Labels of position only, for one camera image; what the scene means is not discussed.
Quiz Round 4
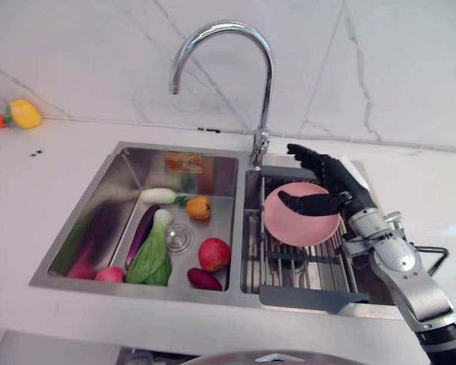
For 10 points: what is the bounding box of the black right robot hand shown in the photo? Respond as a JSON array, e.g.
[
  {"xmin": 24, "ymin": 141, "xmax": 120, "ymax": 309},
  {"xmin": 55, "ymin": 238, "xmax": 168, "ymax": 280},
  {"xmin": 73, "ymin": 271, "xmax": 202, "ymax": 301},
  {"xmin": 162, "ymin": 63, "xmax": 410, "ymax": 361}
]
[{"xmin": 277, "ymin": 143, "xmax": 371, "ymax": 218}]

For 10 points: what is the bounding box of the pink plate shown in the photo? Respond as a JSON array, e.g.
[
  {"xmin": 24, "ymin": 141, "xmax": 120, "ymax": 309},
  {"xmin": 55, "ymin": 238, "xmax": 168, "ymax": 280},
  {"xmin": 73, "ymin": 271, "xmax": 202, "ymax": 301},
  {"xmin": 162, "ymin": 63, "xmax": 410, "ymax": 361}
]
[{"xmin": 263, "ymin": 181, "xmax": 342, "ymax": 246}]

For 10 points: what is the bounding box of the grey sink drying rack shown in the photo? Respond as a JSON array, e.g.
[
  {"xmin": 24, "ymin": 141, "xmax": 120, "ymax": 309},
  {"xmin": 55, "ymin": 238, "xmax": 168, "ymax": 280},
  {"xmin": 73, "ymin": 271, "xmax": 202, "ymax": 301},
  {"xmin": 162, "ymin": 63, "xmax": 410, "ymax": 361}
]
[{"xmin": 241, "ymin": 164, "xmax": 371, "ymax": 316}]

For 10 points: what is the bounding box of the chrome gooseneck faucet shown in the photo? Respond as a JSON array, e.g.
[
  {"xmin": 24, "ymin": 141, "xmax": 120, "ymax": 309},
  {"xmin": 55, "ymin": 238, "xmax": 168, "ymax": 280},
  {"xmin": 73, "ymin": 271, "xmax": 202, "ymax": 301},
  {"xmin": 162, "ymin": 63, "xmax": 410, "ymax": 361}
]
[{"xmin": 169, "ymin": 20, "xmax": 276, "ymax": 167}]

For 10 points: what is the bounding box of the small orange bell pepper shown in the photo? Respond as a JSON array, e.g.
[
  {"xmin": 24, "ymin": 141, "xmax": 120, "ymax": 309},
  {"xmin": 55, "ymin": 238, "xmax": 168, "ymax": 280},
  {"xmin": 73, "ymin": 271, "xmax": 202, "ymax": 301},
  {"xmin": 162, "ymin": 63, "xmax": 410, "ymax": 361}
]
[{"xmin": 185, "ymin": 195, "xmax": 213, "ymax": 221}]

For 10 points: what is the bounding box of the red apple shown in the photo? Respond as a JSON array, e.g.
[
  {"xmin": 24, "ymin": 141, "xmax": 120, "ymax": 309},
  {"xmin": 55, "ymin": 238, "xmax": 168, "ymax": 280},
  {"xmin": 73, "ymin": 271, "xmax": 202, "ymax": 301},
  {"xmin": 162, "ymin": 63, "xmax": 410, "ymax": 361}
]
[{"xmin": 198, "ymin": 237, "xmax": 232, "ymax": 272}]

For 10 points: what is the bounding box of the orange sticker label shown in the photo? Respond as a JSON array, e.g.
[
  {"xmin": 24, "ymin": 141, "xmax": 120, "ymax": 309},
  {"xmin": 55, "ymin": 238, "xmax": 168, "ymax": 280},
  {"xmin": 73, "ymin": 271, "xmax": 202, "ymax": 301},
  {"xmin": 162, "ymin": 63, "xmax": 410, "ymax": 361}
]
[{"xmin": 164, "ymin": 152, "xmax": 204, "ymax": 176}]

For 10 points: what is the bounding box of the purple sweet potato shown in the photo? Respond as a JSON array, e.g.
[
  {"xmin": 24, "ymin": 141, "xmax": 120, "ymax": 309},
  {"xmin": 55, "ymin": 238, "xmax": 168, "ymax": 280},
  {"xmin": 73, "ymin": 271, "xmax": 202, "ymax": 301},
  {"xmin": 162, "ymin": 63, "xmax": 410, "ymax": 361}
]
[{"xmin": 187, "ymin": 268, "xmax": 223, "ymax": 292}]

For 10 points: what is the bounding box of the round sink drain strainer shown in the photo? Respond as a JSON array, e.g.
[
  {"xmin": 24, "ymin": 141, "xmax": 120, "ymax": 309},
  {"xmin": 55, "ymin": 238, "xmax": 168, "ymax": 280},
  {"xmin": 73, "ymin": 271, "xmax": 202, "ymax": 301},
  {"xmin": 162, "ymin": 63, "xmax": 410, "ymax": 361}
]
[{"xmin": 166, "ymin": 223, "xmax": 195, "ymax": 252}]

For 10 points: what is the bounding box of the white radish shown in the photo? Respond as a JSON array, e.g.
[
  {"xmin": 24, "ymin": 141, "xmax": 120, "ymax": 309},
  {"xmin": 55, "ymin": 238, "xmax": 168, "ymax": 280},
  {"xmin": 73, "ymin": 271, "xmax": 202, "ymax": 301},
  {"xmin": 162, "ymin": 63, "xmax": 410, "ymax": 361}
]
[{"xmin": 141, "ymin": 187, "xmax": 188, "ymax": 206}]

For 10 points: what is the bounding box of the grey robot body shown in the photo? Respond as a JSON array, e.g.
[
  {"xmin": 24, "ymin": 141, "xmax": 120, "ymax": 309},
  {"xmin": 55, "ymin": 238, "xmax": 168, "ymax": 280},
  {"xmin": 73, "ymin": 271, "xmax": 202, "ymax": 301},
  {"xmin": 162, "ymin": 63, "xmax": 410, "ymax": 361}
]
[{"xmin": 192, "ymin": 350, "xmax": 339, "ymax": 365}]

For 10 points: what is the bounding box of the green bok choy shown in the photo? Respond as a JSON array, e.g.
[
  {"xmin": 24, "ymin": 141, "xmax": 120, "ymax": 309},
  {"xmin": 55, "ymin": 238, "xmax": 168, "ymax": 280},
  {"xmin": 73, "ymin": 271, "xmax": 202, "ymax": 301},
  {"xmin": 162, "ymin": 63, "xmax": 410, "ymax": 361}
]
[{"xmin": 125, "ymin": 208, "xmax": 175, "ymax": 287}]

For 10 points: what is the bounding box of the purple eggplant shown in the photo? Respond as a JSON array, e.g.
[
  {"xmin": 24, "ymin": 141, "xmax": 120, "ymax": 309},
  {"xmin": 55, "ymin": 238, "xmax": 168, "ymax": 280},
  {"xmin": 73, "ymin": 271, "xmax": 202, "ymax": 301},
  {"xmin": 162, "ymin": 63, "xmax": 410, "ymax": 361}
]
[{"xmin": 125, "ymin": 205, "xmax": 161, "ymax": 269}]

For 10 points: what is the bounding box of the stainless steel double sink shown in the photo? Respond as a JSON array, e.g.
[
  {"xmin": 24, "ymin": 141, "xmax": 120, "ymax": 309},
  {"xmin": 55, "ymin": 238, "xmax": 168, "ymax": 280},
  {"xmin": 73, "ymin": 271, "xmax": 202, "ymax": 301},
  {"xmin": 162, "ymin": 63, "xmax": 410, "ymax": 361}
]
[{"xmin": 28, "ymin": 141, "xmax": 404, "ymax": 309}]

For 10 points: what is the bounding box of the pink round fruit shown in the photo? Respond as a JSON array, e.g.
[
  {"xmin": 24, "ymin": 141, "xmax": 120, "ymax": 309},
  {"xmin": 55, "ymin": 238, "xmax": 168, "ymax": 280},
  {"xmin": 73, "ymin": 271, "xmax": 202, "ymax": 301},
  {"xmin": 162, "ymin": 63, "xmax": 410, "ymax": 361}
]
[{"xmin": 95, "ymin": 266, "xmax": 127, "ymax": 284}]

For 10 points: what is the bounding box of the yellow bell pepper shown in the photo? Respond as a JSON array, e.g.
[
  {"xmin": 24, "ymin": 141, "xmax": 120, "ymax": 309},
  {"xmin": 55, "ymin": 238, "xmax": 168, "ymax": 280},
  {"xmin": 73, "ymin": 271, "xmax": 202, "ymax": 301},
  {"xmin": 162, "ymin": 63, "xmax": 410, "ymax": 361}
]
[{"xmin": 5, "ymin": 99, "xmax": 43, "ymax": 130}]

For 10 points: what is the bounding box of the black cable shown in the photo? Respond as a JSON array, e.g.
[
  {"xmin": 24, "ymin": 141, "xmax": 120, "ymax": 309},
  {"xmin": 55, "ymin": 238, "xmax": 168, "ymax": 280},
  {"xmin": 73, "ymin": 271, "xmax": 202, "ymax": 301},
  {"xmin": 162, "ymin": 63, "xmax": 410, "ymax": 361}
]
[{"xmin": 413, "ymin": 246, "xmax": 450, "ymax": 276}]

